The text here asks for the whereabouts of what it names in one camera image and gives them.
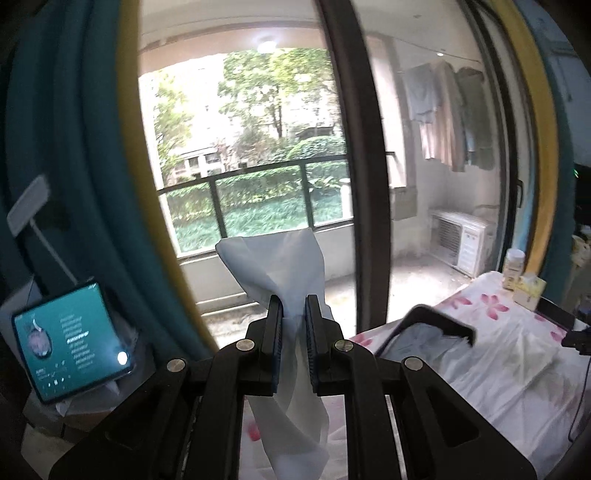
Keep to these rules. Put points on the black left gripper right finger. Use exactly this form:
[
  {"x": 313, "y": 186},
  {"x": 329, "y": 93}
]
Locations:
[{"x": 403, "y": 420}]

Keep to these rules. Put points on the white plastic jar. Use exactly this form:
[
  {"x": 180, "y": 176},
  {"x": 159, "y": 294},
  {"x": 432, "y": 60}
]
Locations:
[{"x": 512, "y": 268}]

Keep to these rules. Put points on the tablet with teal screen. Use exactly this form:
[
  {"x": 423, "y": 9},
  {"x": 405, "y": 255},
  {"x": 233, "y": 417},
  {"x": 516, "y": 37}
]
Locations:
[{"x": 69, "y": 344}]

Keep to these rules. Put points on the hanging blue shirt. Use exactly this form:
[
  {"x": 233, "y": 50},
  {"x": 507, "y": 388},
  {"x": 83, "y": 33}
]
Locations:
[{"x": 422, "y": 93}]

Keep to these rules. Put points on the light blue large garment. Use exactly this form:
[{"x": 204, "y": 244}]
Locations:
[{"x": 284, "y": 436}]

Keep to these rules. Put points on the black balcony railing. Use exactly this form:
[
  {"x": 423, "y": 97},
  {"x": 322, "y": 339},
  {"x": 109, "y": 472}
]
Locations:
[{"x": 297, "y": 193}]

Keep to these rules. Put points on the hanging grey green garment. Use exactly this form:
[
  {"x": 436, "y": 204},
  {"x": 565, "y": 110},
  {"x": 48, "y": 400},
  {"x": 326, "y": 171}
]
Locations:
[{"x": 477, "y": 126}]

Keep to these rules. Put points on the teal and yellow right curtain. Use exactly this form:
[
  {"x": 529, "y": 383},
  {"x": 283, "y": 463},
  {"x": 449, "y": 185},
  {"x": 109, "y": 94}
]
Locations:
[{"x": 540, "y": 187}]

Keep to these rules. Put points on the white charger with cable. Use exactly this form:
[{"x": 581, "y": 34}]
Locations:
[{"x": 22, "y": 214}]

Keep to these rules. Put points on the floral white bed sheet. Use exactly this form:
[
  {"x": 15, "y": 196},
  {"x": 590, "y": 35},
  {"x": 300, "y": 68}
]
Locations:
[{"x": 517, "y": 375}]

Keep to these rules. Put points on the dark window frame post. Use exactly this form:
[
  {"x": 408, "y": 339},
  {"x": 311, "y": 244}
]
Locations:
[{"x": 368, "y": 169}]

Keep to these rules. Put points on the teal and yellow left curtain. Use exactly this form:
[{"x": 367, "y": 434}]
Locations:
[{"x": 70, "y": 112}]

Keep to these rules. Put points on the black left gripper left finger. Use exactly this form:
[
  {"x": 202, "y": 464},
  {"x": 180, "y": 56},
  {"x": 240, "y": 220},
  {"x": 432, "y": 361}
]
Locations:
[{"x": 185, "y": 420}]

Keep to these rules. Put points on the hanging pink garment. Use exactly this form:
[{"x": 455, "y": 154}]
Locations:
[{"x": 443, "y": 139}]

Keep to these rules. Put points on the white air conditioner unit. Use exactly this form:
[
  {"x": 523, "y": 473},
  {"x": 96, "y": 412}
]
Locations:
[{"x": 462, "y": 241}]

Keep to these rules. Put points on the yellow tissue box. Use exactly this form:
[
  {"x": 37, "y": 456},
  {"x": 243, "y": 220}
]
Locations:
[{"x": 528, "y": 291}]

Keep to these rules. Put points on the teal and yellow curtain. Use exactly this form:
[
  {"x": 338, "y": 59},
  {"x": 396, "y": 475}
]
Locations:
[
  {"x": 540, "y": 187},
  {"x": 70, "y": 112}
]

